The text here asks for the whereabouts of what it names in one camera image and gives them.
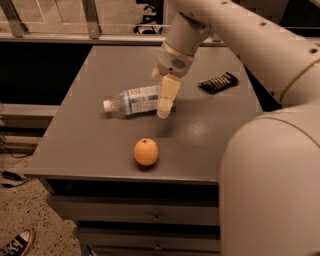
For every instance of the black snack bar wrapper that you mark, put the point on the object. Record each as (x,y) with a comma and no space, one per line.
(218,84)

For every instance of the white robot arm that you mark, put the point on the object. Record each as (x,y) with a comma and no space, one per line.
(269,180)

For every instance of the orange fruit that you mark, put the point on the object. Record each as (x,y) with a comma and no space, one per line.
(146,152)

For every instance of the lower grey drawer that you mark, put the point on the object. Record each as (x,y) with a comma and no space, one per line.
(154,239)

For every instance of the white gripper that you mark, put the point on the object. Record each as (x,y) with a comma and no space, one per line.
(173,63)

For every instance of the grey drawer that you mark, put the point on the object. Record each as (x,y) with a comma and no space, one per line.
(135,210)
(154,239)

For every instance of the black office chair base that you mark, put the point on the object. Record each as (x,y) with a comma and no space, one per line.
(151,24)

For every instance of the black canvas sneaker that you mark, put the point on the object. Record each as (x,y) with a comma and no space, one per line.
(19,245)

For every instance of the metal railing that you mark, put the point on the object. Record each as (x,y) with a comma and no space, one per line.
(105,22)

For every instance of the clear plastic water bottle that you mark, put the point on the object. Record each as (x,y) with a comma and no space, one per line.
(133,101)

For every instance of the grey drawer cabinet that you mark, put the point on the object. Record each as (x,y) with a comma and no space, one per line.
(87,152)

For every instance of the upper grey drawer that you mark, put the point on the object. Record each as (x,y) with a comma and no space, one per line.
(135,210)

